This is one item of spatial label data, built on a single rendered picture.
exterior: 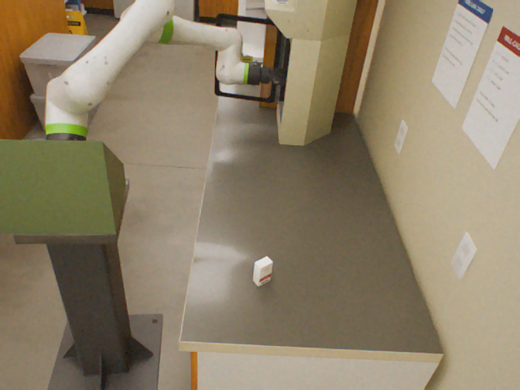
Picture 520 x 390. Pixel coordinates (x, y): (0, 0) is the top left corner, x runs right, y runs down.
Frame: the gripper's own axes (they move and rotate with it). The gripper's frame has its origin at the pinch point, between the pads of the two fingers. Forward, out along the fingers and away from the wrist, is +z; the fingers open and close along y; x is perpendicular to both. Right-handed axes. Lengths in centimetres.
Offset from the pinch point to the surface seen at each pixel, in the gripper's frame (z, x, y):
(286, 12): -13.6, -30.5, -14.1
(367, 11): 25.7, -25.1, 22.9
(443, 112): 33, -18, -64
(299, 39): -7.4, -21.2, -14.1
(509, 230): 33, -14, -112
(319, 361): -2, 31, -118
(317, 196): 3, 26, -51
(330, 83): 9.6, -1.1, -5.5
